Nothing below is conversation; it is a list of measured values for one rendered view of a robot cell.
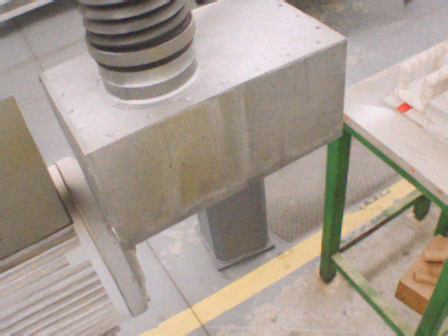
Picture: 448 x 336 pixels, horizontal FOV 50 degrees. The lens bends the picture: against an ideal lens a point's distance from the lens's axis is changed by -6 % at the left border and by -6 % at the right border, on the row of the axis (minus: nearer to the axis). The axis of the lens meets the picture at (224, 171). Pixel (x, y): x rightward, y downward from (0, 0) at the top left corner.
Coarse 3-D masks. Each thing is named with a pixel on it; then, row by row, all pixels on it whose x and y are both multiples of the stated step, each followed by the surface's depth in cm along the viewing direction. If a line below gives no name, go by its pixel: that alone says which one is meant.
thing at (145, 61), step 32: (96, 0) 40; (128, 0) 40; (160, 0) 41; (96, 32) 43; (128, 32) 42; (160, 32) 43; (192, 32) 46; (128, 64) 44; (160, 64) 45; (192, 64) 49; (128, 96) 47; (160, 96) 48
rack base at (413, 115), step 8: (416, 80) 141; (408, 88) 138; (416, 88) 138; (440, 88) 137; (392, 96) 137; (432, 96) 135; (392, 104) 134; (400, 104) 134; (400, 112) 133; (408, 112) 131; (416, 112) 131; (416, 120) 129
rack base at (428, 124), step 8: (440, 96) 122; (432, 104) 121; (440, 104) 120; (432, 112) 122; (440, 112) 119; (424, 120) 126; (432, 120) 123; (440, 120) 121; (424, 128) 127; (432, 128) 124; (440, 128) 122; (440, 136) 123
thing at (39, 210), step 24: (0, 120) 45; (24, 120) 47; (0, 144) 47; (24, 144) 48; (0, 168) 48; (24, 168) 50; (0, 192) 50; (24, 192) 52; (48, 192) 53; (0, 216) 52; (24, 216) 53; (48, 216) 55; (24, 240) 55
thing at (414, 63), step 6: (432, 48) 133; (438, 48) 133; (444, 48) 134; (420, 54) 131; (426, 54) 131; (432, 54) 132; (438, 54) 133; (408, 60) 130; (414, 60) 130; (420, 60) 130; (426, 60) 131; (402, 66) 129; (408, 66) 128; (414, 66) 129; (420, 66) 131
